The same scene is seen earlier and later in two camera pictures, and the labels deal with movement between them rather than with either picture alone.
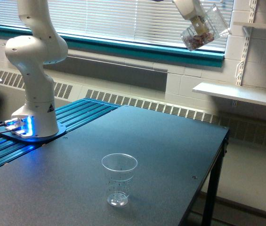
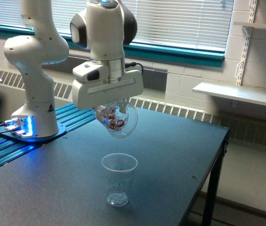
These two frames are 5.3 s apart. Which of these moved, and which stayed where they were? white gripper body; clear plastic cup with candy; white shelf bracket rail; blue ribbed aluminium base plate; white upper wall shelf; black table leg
Moved: clear plastic cup with candy; white gripper body
Stayed: blue ribbed aluminium base plate; black table leg; white upper wall shelf; white shelf bracket rail
